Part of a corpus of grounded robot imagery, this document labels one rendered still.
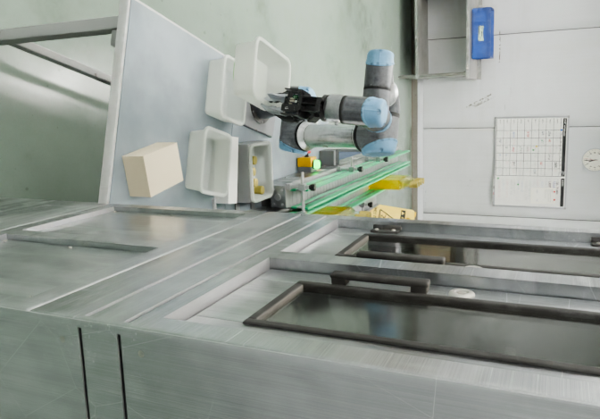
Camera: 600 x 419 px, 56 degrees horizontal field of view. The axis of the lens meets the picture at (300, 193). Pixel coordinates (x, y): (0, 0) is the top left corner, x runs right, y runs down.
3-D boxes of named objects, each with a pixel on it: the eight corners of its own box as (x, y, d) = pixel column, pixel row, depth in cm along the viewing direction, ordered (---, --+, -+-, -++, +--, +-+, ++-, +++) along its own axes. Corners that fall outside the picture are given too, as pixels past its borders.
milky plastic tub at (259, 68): (229, 36, 156) (257, 32, 152) (266, 62, 176) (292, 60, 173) (224, 97, 154) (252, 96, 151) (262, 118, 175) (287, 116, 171)
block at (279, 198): (270, 208, 232) (286, 209, 229) (269, 185, 230) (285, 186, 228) (274, 206, 235) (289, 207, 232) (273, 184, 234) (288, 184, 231)
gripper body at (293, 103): (282, 86, 152) (323, 89, 147) (295, 93, 160) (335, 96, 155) (278, 114, 152) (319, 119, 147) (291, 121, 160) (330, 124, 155)
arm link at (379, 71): (403, 85, 200) (402, 48, 152) (400, 116, 200) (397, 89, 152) (370, 83, 202) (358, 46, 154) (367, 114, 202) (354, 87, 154)
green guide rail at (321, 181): (289, 190, 232) (308, 191, 229) (289, 188, 232) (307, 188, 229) (398, 151, 389) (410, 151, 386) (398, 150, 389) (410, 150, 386)
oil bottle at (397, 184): (368, 188, 331) (416, 190, 319) (368, 179, 330) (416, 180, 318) (370, 188, 336) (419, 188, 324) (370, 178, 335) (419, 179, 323)
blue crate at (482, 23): (471, 8, 686) (491, 6, 677) (476, 11, 722) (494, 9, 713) (471, 59, 698) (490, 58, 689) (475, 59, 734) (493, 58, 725)
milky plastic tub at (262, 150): (233, 203, 217) (253, 204, 213) (229, 144, 213) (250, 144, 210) (254, 195, 232) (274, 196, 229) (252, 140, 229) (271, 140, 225)
